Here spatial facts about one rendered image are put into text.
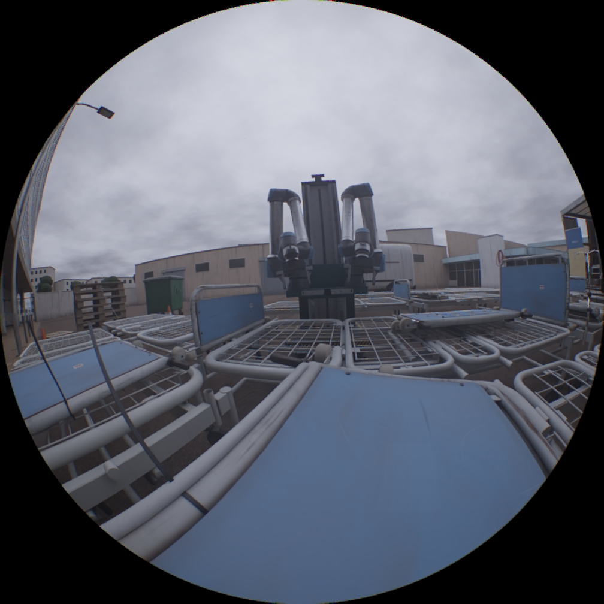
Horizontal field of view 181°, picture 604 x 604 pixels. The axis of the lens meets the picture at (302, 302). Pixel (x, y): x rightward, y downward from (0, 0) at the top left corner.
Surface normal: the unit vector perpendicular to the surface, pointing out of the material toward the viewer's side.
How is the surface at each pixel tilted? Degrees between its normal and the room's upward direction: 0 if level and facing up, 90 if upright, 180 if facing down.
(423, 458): 7
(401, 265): 88
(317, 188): 90
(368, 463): 7
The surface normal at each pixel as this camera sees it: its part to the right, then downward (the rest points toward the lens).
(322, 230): -0.11, 0.09
